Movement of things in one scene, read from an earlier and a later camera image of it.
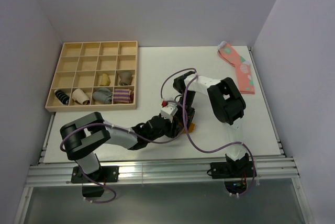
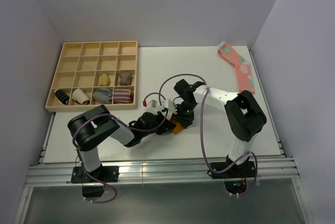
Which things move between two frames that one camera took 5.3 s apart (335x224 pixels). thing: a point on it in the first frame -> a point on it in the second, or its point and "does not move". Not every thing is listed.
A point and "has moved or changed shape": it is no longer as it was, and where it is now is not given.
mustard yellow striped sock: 191,129 has moved or changed shape
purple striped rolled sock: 123,96 does not move
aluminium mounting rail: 45,176 does not move
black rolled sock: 63,98 does not move
